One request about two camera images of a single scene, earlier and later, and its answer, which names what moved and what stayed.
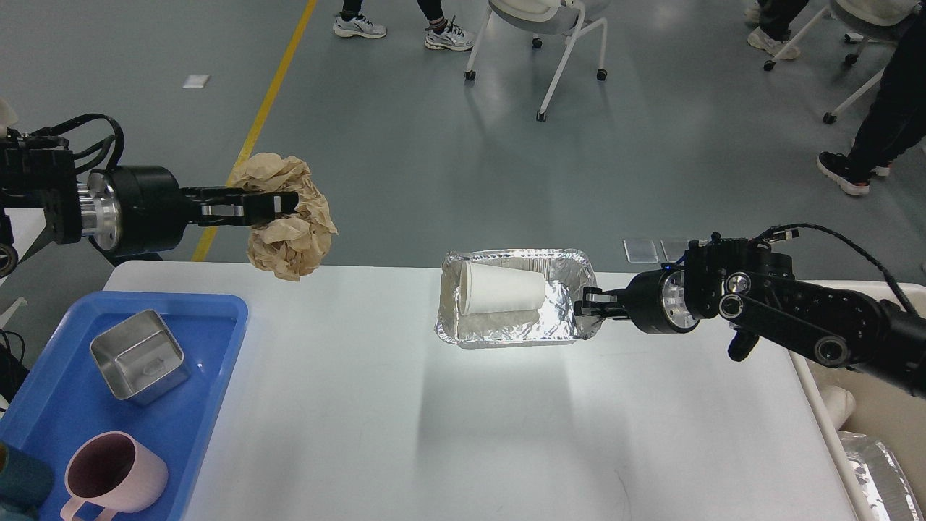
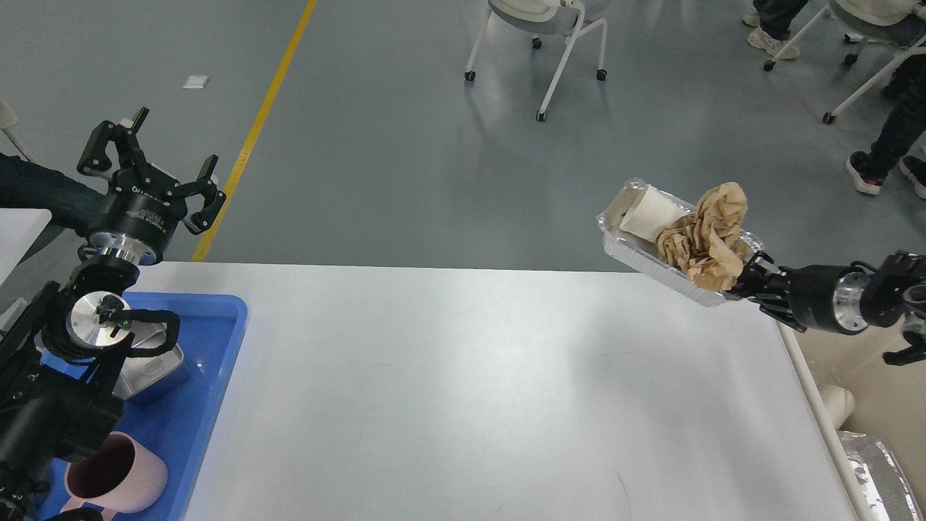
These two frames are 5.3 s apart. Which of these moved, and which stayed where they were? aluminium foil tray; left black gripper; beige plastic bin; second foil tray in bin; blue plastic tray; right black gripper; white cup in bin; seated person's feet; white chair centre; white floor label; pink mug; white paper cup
Moved: aluminium foil tray; left black gripper; white paper cup; right black gripper
Stayed: beige plastic bin; white chair centre; seated person's feet; white floor label; second foil tray in bin; white cup in bin; pink mug; blue plastic tray
